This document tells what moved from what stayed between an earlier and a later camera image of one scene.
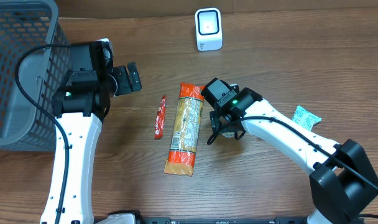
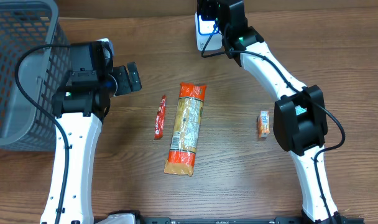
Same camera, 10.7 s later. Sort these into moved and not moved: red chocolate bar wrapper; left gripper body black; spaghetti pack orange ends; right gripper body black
Moved: right gripper body black
Not moved: red chocolate bar wrapper; spaghetti pack orange ends; left gripper body black
